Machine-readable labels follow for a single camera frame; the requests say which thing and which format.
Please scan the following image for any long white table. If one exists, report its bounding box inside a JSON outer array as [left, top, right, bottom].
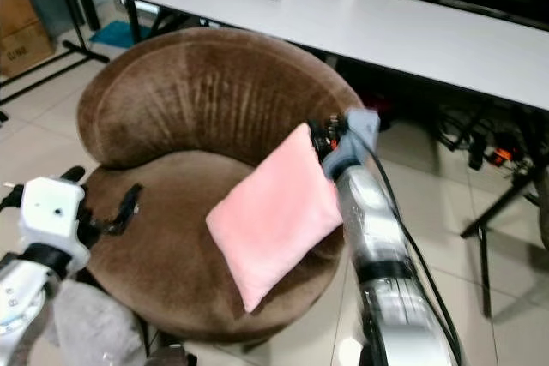
[[100, 0, 549, 111]]

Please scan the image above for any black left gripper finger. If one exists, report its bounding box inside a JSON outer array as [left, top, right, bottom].
[[118, 183, 143, 231]]

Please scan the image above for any pink rectangular pillow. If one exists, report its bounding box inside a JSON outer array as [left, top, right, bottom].
[[206, 123, 345, 314]]

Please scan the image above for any printed brown cardboard box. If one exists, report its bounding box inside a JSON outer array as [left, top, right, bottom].
[[0, 21, 56, 79]]

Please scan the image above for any black metal rack stand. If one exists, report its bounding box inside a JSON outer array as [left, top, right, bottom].
[[0, 0, 111, 106]]

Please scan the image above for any brown velvet round sofa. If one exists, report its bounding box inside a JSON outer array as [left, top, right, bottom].
[[77, 27, 366, 346]]

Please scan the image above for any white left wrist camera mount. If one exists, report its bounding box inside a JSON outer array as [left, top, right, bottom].
[[20, 176, 92, 252]]

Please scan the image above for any black orange cable bundle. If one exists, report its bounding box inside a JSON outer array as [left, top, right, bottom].
[[436, 105, 549, 180]]

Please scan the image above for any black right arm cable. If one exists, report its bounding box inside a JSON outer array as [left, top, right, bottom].
[[360, 130, 466, 366]]

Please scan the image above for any teal floor mat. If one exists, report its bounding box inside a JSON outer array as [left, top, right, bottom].
[[90, 21, 140, 49]]

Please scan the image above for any black metal leg frame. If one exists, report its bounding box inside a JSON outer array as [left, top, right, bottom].
[[461, 169, 549, 319]]

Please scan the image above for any small brown cardboard box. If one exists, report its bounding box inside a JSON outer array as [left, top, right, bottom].
[[0, 0, 39, 38]]

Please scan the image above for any grey fuzzy cloth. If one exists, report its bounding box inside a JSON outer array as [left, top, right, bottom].
[[50, 280, 148, 366]]

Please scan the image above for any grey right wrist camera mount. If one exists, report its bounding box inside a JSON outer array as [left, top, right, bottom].
[[324, 108, 382, 182]]

